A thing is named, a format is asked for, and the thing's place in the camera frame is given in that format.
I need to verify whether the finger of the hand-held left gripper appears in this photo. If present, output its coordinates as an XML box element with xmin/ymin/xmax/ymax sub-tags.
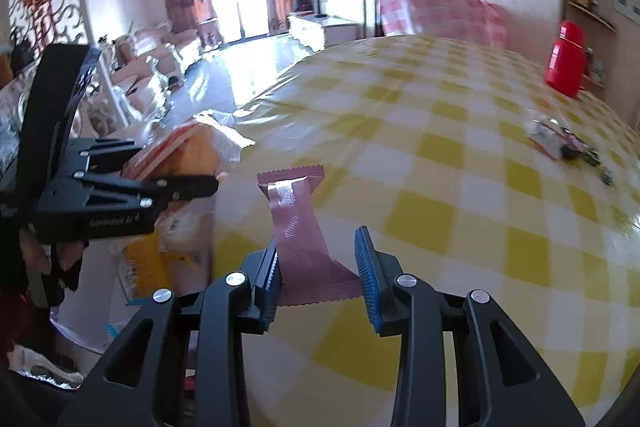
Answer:
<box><xmin>65</xmin><ymin>137</ymin><xmax>147</xmax><ymax>178</ymax></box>
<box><xmin>74</xmin><ymin>172</ymin><xmax>221</xmax><ymax>215</ymax></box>

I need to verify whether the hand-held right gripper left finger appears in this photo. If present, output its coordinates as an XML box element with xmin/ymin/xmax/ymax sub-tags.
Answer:
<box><xmin>60</xmin><ymin>234</ymin><xmax>281</xmax><ymax>427</ymax></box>

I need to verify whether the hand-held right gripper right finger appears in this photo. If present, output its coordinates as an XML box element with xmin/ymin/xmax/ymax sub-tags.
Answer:
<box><xmin>353</xmin><ymin>225</ymin><xmax>586</xmax><ymax>427</ymax></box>

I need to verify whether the orange bread bag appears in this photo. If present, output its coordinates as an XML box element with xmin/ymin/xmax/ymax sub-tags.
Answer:
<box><xmin>122</xmin><ymin>111</ymin><xmax>257</xmax><ymax>188</ymax></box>

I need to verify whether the pink snack wrapper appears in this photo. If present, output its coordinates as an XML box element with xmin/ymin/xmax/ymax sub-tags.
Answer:
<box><xmin>257</xmin><ymin>164</ymin><xmax>364</xmax><ymax>308</ymax></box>

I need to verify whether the person's left hand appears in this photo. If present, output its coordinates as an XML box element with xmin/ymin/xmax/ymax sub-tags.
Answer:
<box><xmin>19</xmin><ymin>238</ymin><xmax>87</xmax><ymax>293</ymax></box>

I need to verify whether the beige ornate sofa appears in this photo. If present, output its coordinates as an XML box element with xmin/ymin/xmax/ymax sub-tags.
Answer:
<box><xmin>112</xmin><ymin>19</ymin><xmax>204</xmax><ymax>74</ymax></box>

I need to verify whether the beige leather ornate chair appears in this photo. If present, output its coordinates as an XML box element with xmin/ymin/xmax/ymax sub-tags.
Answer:
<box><xmin>9</xmin><ymin>341</ymin><xmax>85</xmax><ymax>392</ymax></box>

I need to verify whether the white television cabinet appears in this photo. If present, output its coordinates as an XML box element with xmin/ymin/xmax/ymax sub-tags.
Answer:
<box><xmin>287</xmin><ymin>12</ymin><xmax>362</xmax><ymax>50</ymax></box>

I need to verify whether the pile of small candies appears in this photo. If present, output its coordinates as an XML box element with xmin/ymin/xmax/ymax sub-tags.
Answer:
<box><xmin>526</xmin><ymin>116</ymin><xmax>617</xmax><ymax>186</ymax></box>

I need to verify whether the pink checkered cloth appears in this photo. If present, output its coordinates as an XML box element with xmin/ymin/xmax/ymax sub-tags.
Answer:
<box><xmin>376</xmin><ymin>0</ymin><xmax>509</xmax><ymax>50</ymax></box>

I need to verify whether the red thermos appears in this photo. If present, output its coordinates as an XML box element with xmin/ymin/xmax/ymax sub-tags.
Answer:
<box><xmin>544</xmin><ymin>20</ymin><xmax>587</xmax><ymax>98</ymax></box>

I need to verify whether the wooden corner shelf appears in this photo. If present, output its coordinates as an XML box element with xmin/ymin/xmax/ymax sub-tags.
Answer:
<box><xmin>562</xmin><ymin>0</ymin><xmax>619</xmax><ymax>94</ymax></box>

